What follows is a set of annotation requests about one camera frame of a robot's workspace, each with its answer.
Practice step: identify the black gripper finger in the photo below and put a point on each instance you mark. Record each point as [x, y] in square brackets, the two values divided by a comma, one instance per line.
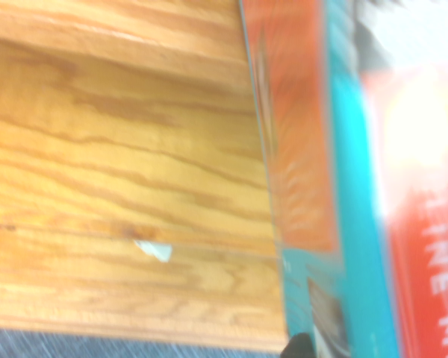
[299, 347]

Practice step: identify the teal and red Madeline Miller book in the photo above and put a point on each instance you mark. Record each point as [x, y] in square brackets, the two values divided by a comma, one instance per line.
[358, 209]

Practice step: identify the small white paper scrap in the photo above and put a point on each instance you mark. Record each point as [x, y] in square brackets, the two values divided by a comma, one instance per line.
[157, 250]

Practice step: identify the wooden oak bookshelf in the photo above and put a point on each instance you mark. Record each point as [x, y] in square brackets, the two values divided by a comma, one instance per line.
[127, 168]

